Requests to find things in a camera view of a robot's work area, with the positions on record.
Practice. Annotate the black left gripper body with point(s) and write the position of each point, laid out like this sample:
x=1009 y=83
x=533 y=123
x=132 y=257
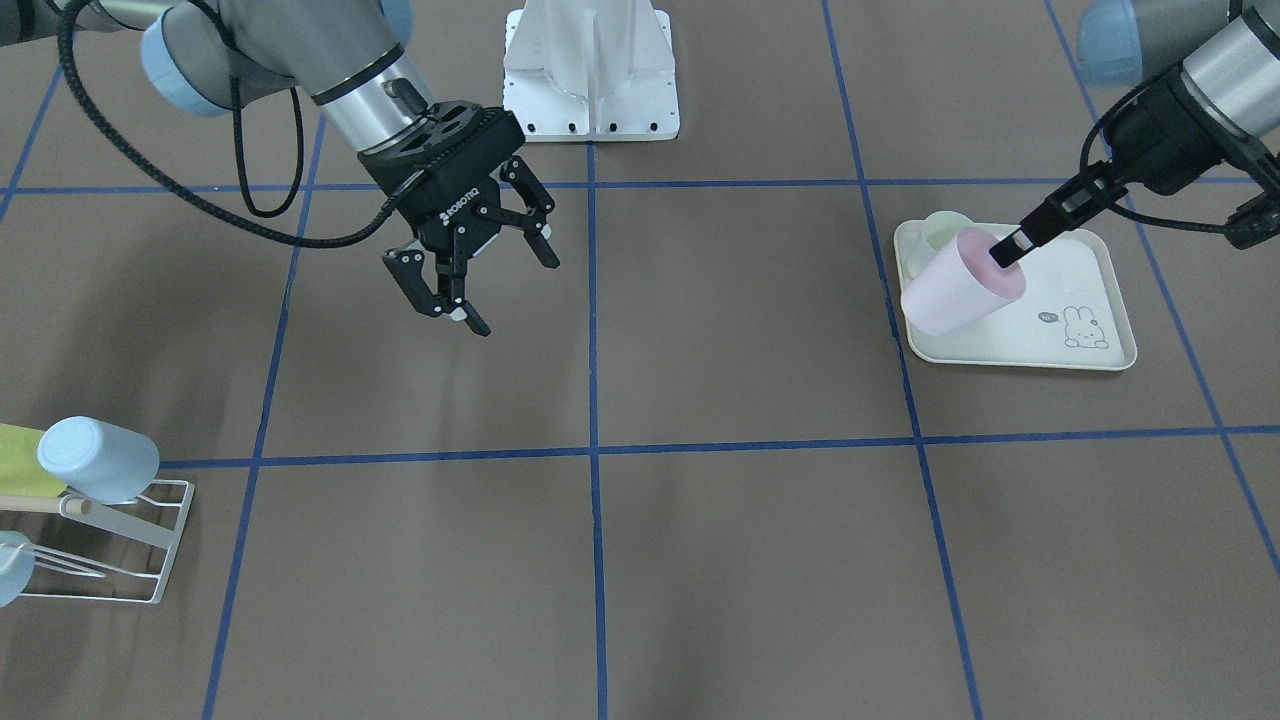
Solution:
x=1160 y=135

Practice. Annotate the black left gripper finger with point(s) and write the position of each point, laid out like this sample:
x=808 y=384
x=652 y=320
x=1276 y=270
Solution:
x=1074 y=203

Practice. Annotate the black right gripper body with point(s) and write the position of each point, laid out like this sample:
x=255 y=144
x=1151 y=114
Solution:
x=447 y=214

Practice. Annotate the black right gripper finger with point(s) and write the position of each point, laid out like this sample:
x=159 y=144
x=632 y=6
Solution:
x=533 y=222
x=435 y=284

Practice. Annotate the pink plastic cup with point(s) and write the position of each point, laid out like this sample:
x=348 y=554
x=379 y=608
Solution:
x=961 y=284

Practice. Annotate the light blue plastic cup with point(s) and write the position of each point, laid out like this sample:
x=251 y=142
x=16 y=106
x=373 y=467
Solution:
x=103 y=462

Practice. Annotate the yellow plastic cup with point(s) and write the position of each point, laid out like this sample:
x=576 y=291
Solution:
x=21 y=472

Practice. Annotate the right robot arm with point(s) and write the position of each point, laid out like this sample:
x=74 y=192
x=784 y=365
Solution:
x=211 y=58

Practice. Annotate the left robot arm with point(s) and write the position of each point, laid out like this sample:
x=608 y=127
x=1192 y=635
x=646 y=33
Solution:
x=1202 y=89

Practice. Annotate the pale green plastic cup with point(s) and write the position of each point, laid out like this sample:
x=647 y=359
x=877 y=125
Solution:
x=941 y=227

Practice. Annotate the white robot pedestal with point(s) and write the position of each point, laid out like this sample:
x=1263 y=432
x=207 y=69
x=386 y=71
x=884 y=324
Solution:
x=591 y=71

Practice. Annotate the white wire cup rack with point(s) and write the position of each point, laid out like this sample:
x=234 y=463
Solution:
x=103 y=552

